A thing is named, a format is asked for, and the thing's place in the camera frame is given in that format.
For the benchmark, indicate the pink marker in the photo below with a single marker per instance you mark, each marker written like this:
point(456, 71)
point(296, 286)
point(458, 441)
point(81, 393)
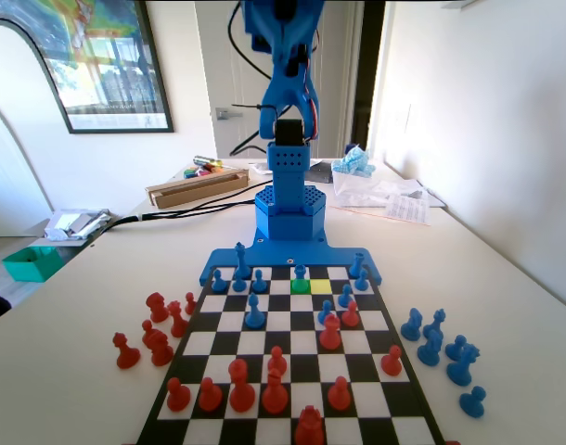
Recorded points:
point(200, 173)

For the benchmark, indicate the pile of papers and foil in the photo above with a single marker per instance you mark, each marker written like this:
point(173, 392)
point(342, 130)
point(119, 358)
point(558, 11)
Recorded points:
point(74, 225)

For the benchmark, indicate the orange marker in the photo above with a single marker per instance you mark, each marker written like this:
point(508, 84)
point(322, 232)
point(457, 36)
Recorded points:
point(214, 169)

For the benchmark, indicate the red rook chess piece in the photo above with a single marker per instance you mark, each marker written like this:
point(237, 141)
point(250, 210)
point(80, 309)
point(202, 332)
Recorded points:
point(309, 426)

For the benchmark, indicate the green marker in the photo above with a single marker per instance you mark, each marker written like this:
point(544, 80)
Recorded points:
point(189, 174)

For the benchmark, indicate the small white papers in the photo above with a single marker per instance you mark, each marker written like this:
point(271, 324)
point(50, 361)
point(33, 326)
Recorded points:
point(261, 168)

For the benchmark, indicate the white door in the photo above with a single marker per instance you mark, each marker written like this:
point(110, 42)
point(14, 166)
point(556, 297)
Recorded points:
point(218, 55)

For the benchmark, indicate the blue king chess piece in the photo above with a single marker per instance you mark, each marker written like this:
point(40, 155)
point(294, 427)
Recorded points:
point(240, 259)

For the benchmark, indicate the red pawn chess piece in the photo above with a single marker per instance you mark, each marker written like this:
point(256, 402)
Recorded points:
point(392, 362)
point(177, 397)
point(148, 330)
point(339, 396)
point(350, 316)
point(125, 354)
point(209, 397)
point(190, 305)
point(277, 362)

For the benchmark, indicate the blue object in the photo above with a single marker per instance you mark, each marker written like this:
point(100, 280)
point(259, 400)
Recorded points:
point(355, 164)

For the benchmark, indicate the blue rook chess piece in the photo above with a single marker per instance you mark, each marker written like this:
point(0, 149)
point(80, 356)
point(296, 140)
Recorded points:
point(300, 279)
point(356, 266)

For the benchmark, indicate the printed paper sheet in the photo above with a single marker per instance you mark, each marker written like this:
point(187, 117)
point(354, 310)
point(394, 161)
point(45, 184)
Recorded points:
point(408, 209)

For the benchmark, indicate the white paper sheet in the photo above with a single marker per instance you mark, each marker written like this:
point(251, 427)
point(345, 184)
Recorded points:
point(427, 192)

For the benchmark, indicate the grey pad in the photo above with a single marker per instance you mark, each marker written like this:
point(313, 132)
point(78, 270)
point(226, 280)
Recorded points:
point(321, 174)

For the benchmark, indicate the black white chessboard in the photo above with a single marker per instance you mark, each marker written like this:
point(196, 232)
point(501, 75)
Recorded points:
point(292, 343)

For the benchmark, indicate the blue pawn chess piece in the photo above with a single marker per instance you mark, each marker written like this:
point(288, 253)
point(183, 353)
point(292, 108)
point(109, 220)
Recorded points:
point(344, 297)
point(218, 283)
point(361, 282)
point(325, 313)
point(454, 348)
point(472, 404)
point(258, 283)

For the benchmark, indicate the blue knight chess piece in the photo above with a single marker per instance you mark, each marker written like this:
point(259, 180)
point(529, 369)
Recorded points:
point(460, 370)
point(410, 325)

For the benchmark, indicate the silver yellow tube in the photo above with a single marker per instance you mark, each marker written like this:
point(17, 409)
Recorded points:
point(206, 161)

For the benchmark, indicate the long cardboard box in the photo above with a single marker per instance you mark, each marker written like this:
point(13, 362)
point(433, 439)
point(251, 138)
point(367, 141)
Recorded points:
point(197, 189)

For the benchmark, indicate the green plastic bin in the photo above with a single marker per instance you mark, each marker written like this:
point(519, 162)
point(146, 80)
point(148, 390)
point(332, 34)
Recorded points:
point(30, 266)

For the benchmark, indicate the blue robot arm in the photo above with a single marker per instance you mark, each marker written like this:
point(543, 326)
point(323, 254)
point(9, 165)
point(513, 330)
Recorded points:
point(290, 204)

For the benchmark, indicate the black framed poster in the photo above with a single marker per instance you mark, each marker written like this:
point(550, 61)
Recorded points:
point(111, 69)

